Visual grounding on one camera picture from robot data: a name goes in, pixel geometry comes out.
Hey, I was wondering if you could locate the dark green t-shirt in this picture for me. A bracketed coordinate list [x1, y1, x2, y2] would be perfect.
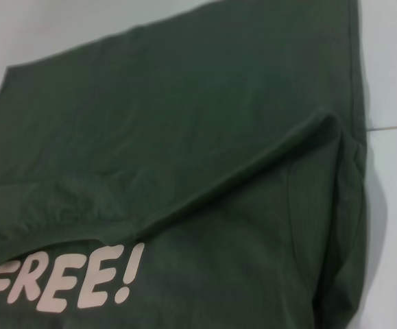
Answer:
[0, 0, 369, 329]

